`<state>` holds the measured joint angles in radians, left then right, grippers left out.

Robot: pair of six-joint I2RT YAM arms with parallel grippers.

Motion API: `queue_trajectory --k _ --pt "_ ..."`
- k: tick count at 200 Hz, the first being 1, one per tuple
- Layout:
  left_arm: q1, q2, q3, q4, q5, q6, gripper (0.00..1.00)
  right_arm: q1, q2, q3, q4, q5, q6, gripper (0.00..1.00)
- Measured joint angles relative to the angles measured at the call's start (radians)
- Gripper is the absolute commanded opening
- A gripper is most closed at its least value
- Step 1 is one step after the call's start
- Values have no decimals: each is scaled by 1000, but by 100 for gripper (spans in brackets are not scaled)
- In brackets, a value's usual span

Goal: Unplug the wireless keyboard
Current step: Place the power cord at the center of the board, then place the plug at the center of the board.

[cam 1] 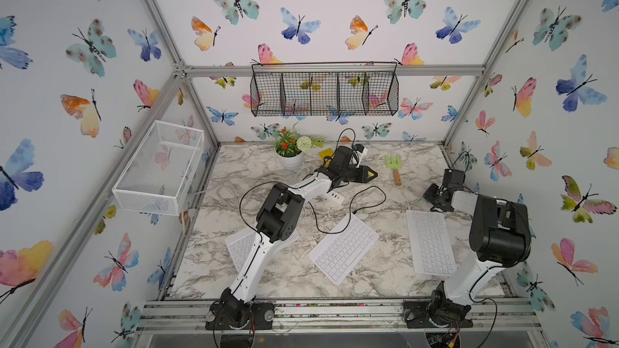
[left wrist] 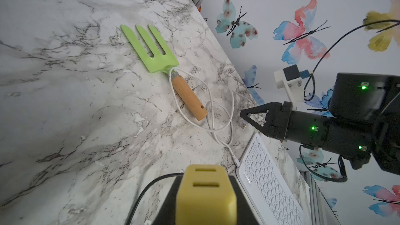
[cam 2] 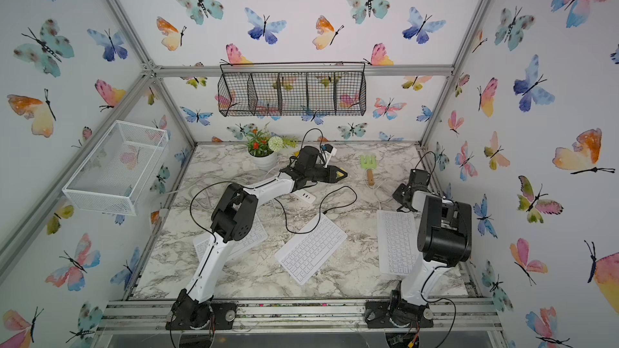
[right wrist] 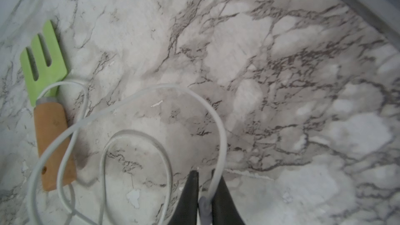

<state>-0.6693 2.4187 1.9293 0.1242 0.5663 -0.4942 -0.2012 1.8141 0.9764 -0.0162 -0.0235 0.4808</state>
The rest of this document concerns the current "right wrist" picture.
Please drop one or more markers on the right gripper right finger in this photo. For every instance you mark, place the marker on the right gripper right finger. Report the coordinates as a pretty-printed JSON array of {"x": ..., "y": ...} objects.
[{"x": 224, "y": 211}]

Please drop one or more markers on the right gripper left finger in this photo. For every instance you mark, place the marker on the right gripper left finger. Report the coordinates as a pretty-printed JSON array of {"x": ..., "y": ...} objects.
[{"x": 186, "y": 209}]

